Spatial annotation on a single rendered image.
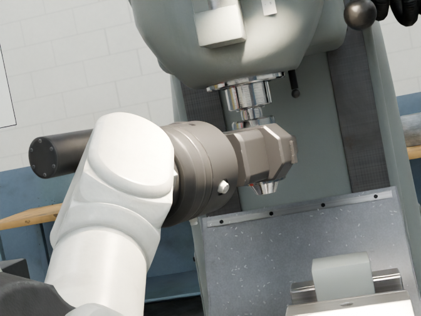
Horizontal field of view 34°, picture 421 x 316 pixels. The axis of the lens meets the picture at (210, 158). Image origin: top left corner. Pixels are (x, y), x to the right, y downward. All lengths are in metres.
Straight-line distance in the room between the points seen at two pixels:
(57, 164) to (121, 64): 4.64
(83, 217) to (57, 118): 4.90
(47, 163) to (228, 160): 0.16
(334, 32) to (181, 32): 0.24
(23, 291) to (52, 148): 0.27
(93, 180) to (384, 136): 0.71
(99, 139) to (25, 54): 4.97
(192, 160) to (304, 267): 0.54
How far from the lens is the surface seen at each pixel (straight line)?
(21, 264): 0.91
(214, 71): 0.66
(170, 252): 5.19
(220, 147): 0.61
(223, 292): 1.10
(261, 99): 0.72
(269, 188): 0.73
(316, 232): 1.10
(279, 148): 0.66
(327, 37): 0.84
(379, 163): 1.11
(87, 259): 0.43
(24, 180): 5.49
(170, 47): 0.67
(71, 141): 0.57
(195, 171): 0.57
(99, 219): 0.46
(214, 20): 0.62
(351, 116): 1.10
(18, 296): 0.29
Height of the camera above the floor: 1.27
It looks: 3 degrees down
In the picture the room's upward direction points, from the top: 11 degrees counter-clockwise
